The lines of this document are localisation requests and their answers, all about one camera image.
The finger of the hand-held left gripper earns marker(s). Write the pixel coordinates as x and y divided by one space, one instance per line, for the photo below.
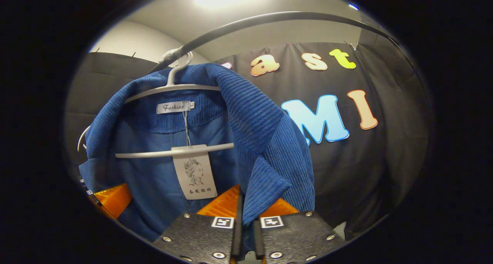
113 200

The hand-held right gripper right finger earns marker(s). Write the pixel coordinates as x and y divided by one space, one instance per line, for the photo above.
292 237

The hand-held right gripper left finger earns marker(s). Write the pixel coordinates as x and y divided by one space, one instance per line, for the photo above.
238 237

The white plastic hanger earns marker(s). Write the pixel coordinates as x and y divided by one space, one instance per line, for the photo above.
154 154

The black metal clothes rack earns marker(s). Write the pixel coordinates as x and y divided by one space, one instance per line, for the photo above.
269 17

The white box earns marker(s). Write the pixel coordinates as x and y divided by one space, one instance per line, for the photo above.
339 230

